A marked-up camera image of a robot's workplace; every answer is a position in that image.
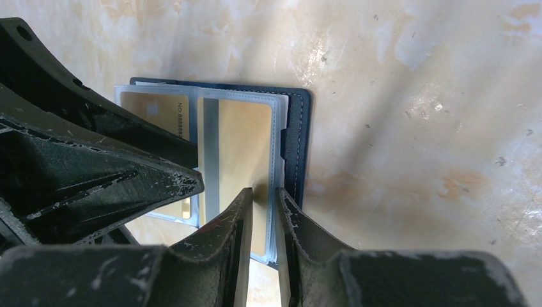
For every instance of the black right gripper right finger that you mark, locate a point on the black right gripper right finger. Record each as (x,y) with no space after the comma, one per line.
(318,269)

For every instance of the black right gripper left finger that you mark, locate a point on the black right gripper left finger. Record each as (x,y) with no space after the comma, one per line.
(208,268)

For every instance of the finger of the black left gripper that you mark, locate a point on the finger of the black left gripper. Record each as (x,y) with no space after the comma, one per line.
(30,70)
(63,184)

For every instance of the blue card holder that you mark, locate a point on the blue card holder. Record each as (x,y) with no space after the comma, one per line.
(172,105)

